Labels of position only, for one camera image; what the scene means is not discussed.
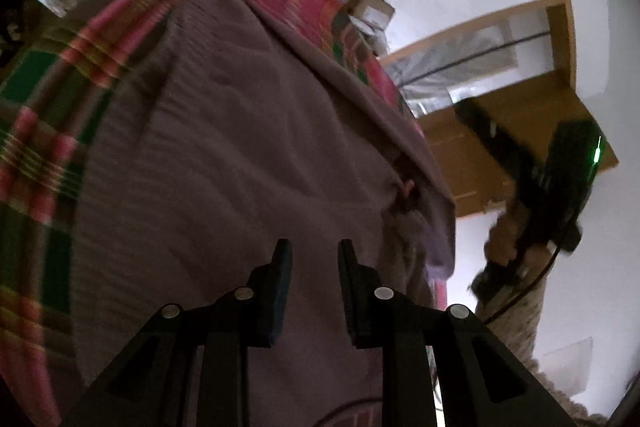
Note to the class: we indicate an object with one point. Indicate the plastic sheet doorway curtain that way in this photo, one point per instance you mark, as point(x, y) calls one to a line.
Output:
point(477, 62)

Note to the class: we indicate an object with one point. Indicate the patterned right sleeve forearm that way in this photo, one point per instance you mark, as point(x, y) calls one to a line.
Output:
point(517, 329)

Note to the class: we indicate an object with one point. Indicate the person right hand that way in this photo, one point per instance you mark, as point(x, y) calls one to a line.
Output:
point(500, 247)

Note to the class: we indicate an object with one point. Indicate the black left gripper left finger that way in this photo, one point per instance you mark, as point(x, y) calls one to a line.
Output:
point(192, 364)

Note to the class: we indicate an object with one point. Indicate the red green plaid blanket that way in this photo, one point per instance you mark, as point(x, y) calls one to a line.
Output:
point(52, 104)

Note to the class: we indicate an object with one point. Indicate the brown cardboard box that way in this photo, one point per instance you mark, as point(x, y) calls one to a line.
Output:
point(375, 13)

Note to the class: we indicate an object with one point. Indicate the wooden door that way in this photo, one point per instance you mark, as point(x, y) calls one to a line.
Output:
point(530, 110)

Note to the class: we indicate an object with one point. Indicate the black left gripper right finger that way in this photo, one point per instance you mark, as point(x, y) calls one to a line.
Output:
point(481, 383)

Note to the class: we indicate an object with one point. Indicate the purple fleece sweater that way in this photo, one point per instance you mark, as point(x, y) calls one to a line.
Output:
point(235, 132)

